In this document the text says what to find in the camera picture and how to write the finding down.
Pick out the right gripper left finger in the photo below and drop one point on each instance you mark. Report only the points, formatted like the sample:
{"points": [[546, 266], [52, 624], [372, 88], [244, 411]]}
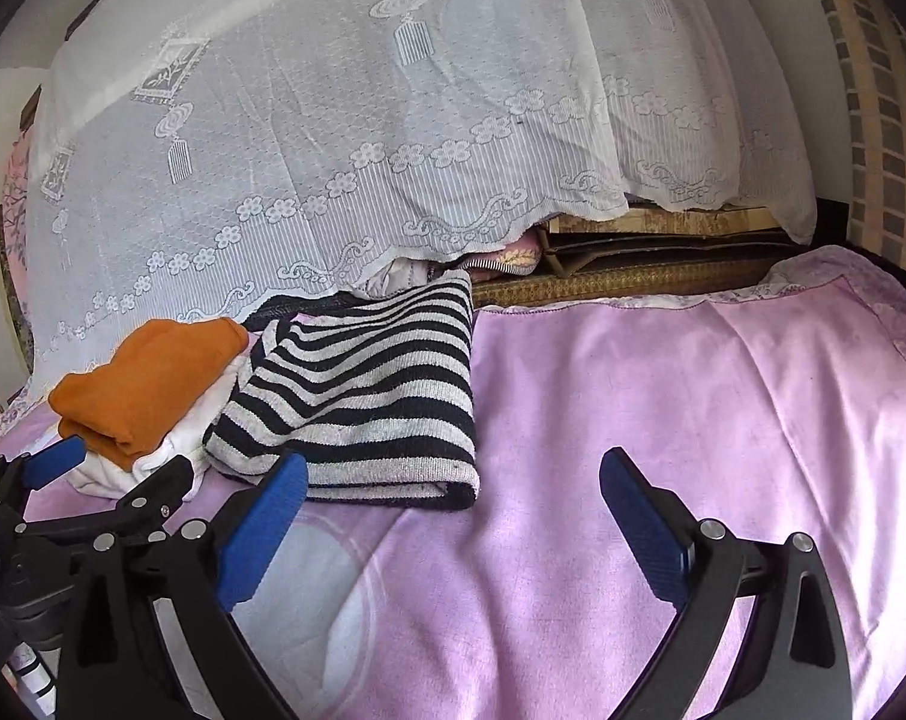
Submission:
{"points": [[113, 661]]}

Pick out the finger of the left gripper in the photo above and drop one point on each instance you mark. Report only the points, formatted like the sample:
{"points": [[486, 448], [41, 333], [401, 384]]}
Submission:
{"points": [[26, 473], [144, 509]]}

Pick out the pink floral bedding stack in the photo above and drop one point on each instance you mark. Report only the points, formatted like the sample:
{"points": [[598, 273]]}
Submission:
{"points": [[13, 212]]}

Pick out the white lace cover cloth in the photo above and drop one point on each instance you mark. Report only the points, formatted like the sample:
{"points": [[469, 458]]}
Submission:
{"points": [[191, 158]]}

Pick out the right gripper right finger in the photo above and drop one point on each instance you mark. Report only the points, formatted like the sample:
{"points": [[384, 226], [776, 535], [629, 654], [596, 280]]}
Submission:
{"points": [[792, 661]]}

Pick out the orange folded garment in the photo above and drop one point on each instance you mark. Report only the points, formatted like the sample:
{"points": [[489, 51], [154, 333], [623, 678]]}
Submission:
{"points": [[124, 408]]}

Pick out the white folded garment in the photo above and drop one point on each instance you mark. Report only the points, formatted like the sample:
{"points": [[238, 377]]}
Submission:
{"points": [[96, 476]]}

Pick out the black white striped sweater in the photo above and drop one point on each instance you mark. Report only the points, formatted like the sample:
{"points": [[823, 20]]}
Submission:
{"points": [[375, 396]]}

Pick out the brown woven bamboo mat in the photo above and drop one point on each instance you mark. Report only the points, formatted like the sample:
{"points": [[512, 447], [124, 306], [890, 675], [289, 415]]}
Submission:
{"points": [[647, 251]]}

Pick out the brown tiled column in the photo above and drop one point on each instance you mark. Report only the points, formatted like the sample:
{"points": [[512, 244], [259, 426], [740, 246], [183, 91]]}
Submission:
{"points": [[870, 42]]}

